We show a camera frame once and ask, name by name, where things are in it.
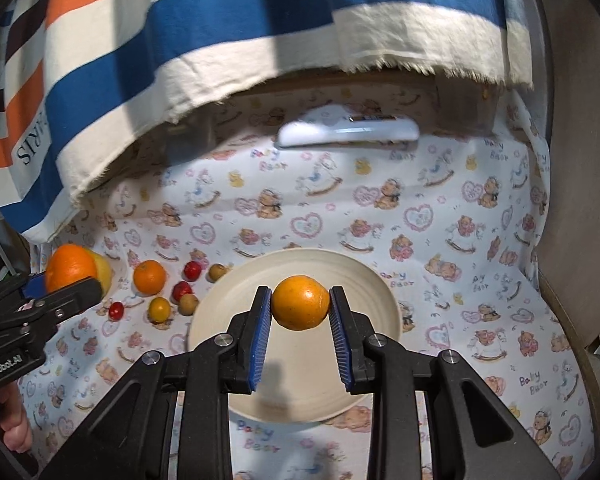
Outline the brown longan lower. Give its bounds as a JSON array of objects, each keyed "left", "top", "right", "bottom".
[{"left": 178, "top": 292, "right": 199, "bottom": 316}]

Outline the large orange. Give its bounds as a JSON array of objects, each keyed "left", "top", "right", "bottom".
[{"left": 44, "top": 244, "right": 97, "bottom": 292}]

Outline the brown longan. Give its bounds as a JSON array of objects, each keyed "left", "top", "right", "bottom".
[
  {"left": 178, "top": 292, "right": 199, "bottom": 316},
  {"left": 207, "top": 263, "right": 228, "bottom": 283}
]

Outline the brown longan upper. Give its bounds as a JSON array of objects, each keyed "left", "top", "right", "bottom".
[{"left": 207, "top": 263, "right": 228, "bottom": 283}]

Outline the medium orange tangerine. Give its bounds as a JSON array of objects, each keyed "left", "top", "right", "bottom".
[{"left": 133, "top": 260, "right": 166, "bottom": 296}]

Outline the small red cherry tomato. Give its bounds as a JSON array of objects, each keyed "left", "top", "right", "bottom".
[{"left": 108, "top": 301, "right": 124, "bottom": 322}]

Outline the striped Paris towel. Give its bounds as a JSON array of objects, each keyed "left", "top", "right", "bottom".
[{"left": 0, "top": 0, "right": 533, "bottom": 244}]

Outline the baby bear printed cloth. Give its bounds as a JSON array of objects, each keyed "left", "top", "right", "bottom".
[{"left": 22, "top": 86, "right": 595, "bottom": 479}]

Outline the small yellow-orange kumquat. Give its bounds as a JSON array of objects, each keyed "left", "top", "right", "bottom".
[
  {"left": 271, "top": 275, "right": 330, "bottom": 332},
  {"left": 147, "top": 297, "right": 172, "bottom": 324}
]

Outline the white remote control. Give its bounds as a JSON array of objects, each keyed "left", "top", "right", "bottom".
[{"left": 276, "top": 116, "right": 420, "bottom": 148}]

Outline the large yellow pear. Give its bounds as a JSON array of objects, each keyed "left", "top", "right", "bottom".
[{"left": 87, "top": 249, "right": 112, "bottom": 296}]

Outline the red cherry tomato lower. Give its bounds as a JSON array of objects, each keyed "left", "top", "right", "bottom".
[{"left": 171, "top": 281, "right": 193, "bottom": 304}]

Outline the cream round plate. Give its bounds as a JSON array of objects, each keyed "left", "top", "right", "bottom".
[{"left": 187, "top": 248, "right": 402, "bottom": 424}]

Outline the person left hand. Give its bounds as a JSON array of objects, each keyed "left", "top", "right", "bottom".
[{"left": 0, "top": 382, "right": 33, "bottom": 454}]

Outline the red cherry tomato upper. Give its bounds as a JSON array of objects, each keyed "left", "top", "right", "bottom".
[{"left": 183, "top": 261, "right": 202, "bottom": 282}]

